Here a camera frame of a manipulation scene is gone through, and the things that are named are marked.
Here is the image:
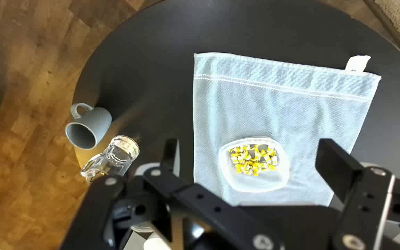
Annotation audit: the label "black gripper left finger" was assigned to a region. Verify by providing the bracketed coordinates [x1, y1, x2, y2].
[62, 139, 283, 250]

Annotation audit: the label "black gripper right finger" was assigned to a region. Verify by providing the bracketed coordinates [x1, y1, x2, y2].
[315, 139, 400, 250]

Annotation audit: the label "yellow candies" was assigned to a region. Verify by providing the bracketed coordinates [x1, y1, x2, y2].
[229, 144, 279, 176]

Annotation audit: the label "clear plastic candy bowl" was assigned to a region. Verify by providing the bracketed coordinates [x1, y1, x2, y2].
[218, 137, 290, 193]

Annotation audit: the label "light blue towel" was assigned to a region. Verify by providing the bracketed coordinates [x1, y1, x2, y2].
[193, 52, 380, 205]

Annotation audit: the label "clear glass jar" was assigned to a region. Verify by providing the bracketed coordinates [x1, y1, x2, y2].
[80, 134, 140, 182]

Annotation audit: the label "grey ceramic mug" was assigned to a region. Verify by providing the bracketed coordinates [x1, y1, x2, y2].
[65, 102, 112, 150]

